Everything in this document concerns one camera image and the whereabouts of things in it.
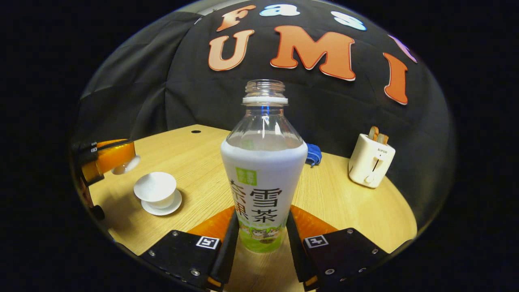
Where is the white teacup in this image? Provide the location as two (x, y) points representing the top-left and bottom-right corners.
(134, 172), (177, 209)

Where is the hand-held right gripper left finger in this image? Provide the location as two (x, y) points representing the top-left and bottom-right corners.
(140, 206), (240, 292)

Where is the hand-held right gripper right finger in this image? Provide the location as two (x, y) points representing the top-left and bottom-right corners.
(286, 205), (392, 292)

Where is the white toaster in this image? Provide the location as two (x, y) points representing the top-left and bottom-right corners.
(348, 133), (396, 189)

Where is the black backdrop cloth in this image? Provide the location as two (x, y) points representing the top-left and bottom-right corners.
(71, 0), (457, 228)

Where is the clear plastic water bottle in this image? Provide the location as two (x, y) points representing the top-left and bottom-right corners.
(220, 79), (309, 254)

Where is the white saucer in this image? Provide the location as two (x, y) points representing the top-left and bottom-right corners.
(141, 189), (182, 216)

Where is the white teacup lid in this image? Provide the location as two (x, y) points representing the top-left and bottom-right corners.
(112, 155), (141, 176)

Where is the blue folded towel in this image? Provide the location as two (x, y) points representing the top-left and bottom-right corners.
(305, 143), (322, 167)

